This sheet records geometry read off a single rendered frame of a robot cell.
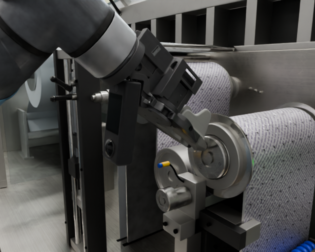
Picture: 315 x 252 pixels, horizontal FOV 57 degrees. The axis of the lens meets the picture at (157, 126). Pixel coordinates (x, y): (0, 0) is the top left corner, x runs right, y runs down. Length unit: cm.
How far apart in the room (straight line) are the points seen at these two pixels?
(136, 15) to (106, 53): 98
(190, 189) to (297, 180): 22
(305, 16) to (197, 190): 49
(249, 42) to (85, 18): 61
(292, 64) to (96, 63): 55
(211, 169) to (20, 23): 35
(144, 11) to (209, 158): 87
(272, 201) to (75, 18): 44
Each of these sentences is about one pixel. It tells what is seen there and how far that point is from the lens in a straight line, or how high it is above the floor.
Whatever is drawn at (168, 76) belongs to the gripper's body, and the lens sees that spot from 39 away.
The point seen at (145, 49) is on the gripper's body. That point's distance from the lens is 39.
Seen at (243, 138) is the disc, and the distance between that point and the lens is 47.
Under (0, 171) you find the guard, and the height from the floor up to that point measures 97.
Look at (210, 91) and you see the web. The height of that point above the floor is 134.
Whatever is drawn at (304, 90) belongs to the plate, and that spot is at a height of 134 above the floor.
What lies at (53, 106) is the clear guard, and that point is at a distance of 137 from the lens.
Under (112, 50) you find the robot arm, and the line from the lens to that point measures 34.
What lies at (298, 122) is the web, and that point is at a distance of 63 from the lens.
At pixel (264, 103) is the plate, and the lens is 84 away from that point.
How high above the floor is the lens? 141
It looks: 12 degrees down
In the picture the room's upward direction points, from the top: straight up
